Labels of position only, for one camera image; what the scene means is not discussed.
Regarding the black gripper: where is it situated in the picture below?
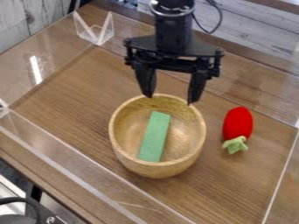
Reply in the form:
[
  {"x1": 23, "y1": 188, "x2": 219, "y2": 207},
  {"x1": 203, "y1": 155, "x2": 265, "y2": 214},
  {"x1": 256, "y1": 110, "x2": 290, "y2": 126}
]
[{"x1": 123, "y1": 35, "x2": 224, "y2": 104}]

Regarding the green rectangular block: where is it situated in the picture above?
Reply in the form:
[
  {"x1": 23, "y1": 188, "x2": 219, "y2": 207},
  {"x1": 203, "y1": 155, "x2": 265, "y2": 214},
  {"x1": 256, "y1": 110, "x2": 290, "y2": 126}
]
[{"x1": 137, "y1": 111, "x2": 171, "y2": 163}]

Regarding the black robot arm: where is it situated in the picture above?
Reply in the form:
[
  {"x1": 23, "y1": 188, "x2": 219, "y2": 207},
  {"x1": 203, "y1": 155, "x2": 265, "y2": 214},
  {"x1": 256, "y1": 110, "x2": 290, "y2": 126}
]
[{"x1": 123, "y1": 0, "x2": 224, "y2": 104}]

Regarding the brown wooden bowl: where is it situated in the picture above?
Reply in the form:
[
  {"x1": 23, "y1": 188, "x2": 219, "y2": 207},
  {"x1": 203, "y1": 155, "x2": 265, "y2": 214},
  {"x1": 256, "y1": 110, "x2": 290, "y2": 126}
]
[{"x1": 108, "y1": 94, "x2": 207, "y2": 179}]

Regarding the red plush strawberry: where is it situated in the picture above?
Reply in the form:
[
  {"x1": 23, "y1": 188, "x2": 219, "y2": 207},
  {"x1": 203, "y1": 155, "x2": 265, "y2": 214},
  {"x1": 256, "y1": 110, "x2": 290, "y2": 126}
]
[{"x1": 221, "y1": 107, "x2": 253, "y2": 154}]

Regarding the black table clamp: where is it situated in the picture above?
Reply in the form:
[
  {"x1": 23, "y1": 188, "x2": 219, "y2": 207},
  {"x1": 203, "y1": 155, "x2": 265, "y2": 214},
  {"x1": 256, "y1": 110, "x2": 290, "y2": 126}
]
[{"x1": 0, "y1": 185, "x2": 67, "y2": 224}]

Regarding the clear acrylic corner bracket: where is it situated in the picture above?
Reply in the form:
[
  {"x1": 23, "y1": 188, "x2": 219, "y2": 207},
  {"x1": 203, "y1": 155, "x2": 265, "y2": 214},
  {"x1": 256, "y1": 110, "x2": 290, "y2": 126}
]
[{"x1": 72, "y1": 12, "x2": 115, "y2": 46}]

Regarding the black cable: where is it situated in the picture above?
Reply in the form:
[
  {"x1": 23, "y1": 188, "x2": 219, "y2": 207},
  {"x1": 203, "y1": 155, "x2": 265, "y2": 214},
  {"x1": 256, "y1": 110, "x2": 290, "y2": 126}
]
[{"x1": 191, "y1": 0, "x2": 224, "y2": 35}]

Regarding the clear acrylic tray wall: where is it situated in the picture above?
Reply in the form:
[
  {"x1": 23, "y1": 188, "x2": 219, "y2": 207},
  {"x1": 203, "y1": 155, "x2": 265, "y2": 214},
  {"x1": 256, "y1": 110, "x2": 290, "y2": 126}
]
[{"x1": 0, "y1": 100, "x2": 193, "y2": 224}]

